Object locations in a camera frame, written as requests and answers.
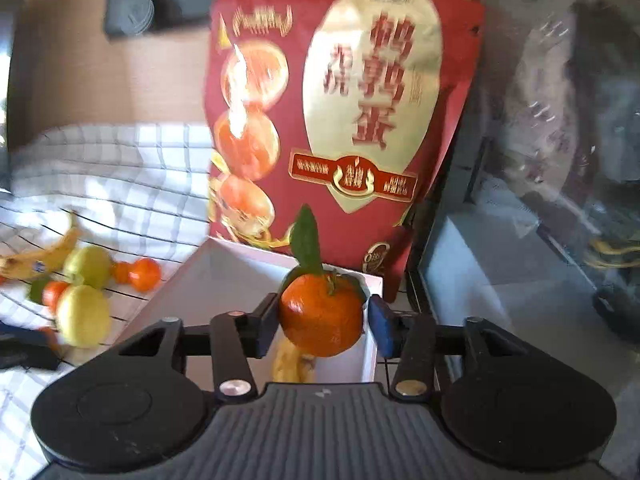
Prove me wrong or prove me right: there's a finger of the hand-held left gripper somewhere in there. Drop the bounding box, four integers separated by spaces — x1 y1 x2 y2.
0 321 60 372

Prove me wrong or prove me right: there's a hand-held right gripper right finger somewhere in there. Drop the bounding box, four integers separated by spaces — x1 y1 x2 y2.
367 294 531 402

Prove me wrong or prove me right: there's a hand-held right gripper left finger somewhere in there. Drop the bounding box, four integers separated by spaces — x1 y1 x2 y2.
117 292 281 406

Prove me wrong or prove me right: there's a tangerine with green leaf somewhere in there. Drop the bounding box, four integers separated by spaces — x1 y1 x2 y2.
278 204 366 358

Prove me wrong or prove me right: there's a pink cardboard box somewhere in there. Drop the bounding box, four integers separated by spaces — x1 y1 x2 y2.
120 237 386 386

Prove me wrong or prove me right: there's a green apple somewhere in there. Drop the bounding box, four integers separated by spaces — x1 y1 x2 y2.
56 285 111 348
64 245 113 290

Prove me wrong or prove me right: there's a yellow banana with sticker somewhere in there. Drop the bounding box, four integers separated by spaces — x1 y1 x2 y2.
0 212 83 283

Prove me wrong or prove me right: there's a green lime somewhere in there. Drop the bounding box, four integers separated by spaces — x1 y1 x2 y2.
27 277 51 306

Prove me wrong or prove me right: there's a red printed orange carton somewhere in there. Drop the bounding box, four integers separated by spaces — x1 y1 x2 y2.
205 0 486 303

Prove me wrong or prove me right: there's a white checked tablecloth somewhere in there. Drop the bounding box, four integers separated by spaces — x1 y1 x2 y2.
0 122 216 480

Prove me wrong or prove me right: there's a black monitor screen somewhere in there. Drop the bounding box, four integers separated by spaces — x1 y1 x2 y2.
405 0 640 411

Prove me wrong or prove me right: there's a black plastic bar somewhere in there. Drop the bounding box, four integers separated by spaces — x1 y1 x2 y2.
104 0 223 38

